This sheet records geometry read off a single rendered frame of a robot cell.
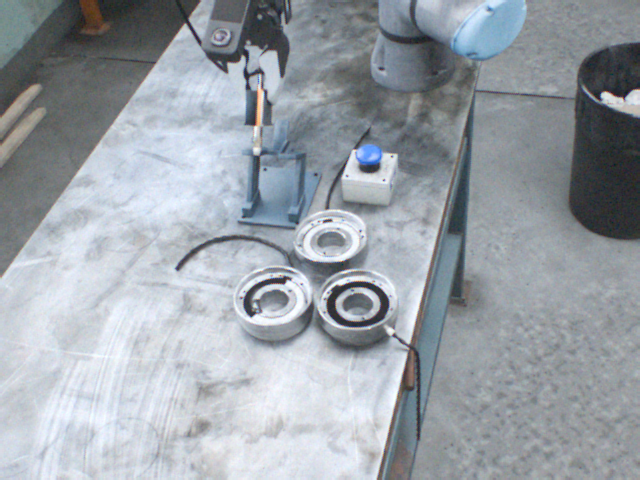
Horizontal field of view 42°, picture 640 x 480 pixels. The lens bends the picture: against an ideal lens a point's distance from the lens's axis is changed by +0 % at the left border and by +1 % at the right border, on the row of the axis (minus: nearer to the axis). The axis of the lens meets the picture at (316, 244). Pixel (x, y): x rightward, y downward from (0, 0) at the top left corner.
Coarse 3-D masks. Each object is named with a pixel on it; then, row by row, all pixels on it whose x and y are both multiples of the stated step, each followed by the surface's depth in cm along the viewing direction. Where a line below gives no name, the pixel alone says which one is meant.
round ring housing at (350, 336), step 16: (352, 272) 111; (368, 272) 111; (320, 288) 109; (352, 288) 110; (384, 288) 110; (320, 304) 109; (336, 304) 108; (352, 304) 111; (368, 304) 110; (320, 320) 108; (352, 320) 106; (384, 320) 104; (336, 336) 106; (352, 336) 105; (368, 336) 105; (384, 336) 107
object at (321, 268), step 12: (312, 216) 119; (324, 216) 120; (336, 216) 120; (348, 216) 119; (300, 228) 118; (312, 228) 119; (336, 228) 119; (360, 228) 118; (300, 240) 117; (312, 240) 117; (324, 240) 119; (336, 240) 119; (348, 240) 117; (360, 240) 117; (300, 252) 114; (324, 252) 115; (336, 252) 115; (360, 252) 114; (312, 264) 114; (324, 264) 113; (336, 264) 113; (348, 264) 113; (360, 264) 116; (324, 276) 115
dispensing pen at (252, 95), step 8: (256, 72) 112; (248, 96) 111; (256, 96) 111; (248, 104) 112; (256, 104) 111; (248, 112) 112; (256, 112) 111; (248, 120) 112; (256, 120) 112; (256, 128) 113; (256, 136) 114; (256, 144) 114; (256, 152) 114; (256, 160) 115; (256, 168) 115; (256, 176) 115
